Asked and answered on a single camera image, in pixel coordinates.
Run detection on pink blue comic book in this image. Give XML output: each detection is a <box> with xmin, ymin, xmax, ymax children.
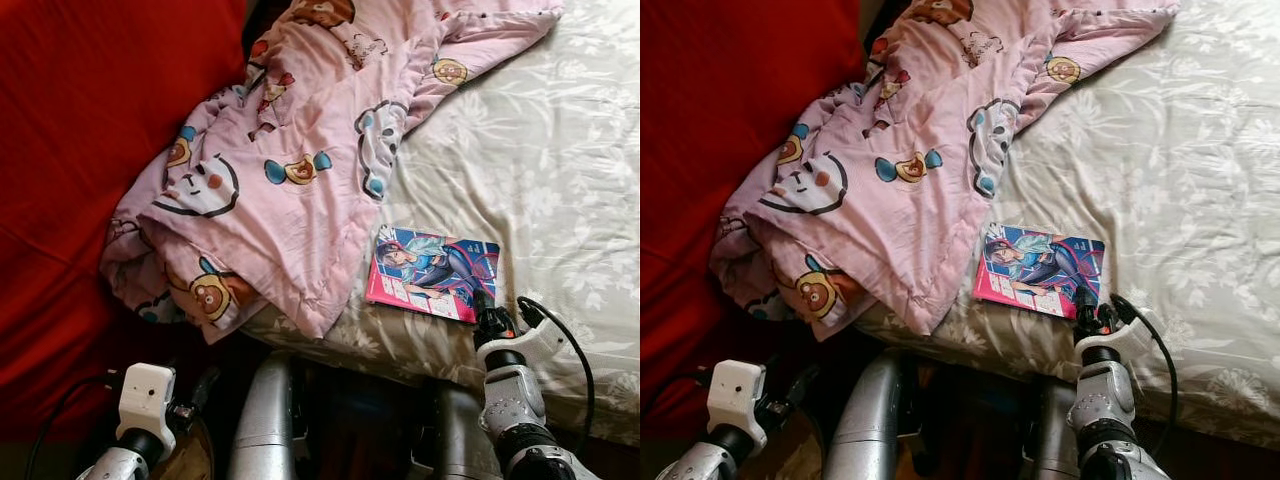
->
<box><xmin>972</xmin><ymin>222</ymin><xmax>1107</xmax><ymax>321</ymax></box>
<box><xmin>364</xmin><ymin>224</ymin><xmax>501</xmax><ymax>324</ymax></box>

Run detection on pink cartoon print blanket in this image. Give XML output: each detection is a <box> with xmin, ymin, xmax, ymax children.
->
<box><xmin>708</xmin><ymin>0</ymin><xmax>1181</xmax><ymax>336</ymax></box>
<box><xmin>98</xmin><ymin>0</ymin><xmax>566</xmax><ymax>343</ymax></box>

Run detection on beige floral bed sheet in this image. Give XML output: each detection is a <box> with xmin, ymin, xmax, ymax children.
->
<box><xmin>855</xmin><ymin>0</ymin><xmax>1280</xmax><ymax>451</ymax></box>
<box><xmin>240</xmin><ymin>0</ymin><xmax>641</xmax><ymax>448</ymax></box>

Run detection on large red cushion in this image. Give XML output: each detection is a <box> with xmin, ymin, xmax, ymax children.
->
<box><xmin>640</xmin><ymin>0</ymin><xmax>866</xmax><ymax>441</ymax></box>
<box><xmin>0</xmin><ymin>0</ymin><xmax>251</xmax><ymax>441</ymax></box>

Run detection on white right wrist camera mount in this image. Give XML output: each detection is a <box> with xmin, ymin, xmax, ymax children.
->
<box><xmin>478</xmin><ymin>318</ymin><xmax>566</xmax><ymax>366</ymax></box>
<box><xmin>1078</xmin><ymin>310</ymin><xmax>1166</xmax><ymax>366</ymax></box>

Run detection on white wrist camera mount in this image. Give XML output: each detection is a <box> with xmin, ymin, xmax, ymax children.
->
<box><xmin>117</xmin><ymin>363</ymin><xmax>178</xmax><ymax>436</ymax></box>
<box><xmin>1078</xmin><ymin>310</ymin><xmax>1166</xmax><ymax>366</ymax></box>
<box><xmin>478</xmin><ymin>318</ymin><xmax>566</xmax><ymax>366</ymax></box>
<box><xmin>706</xmin><ymin>360</ymin><xmax>768</xmax><ymax>433</ymax></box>

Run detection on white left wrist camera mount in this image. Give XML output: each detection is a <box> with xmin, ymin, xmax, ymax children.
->
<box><xmin>706</xmin><ymin>360</ymin><xmax>768</xmax><ymax>433</ymax></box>
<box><xmin>117</xmin><ymin>363</ymin><xmax>178</xmax><ymax>436</ymax></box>

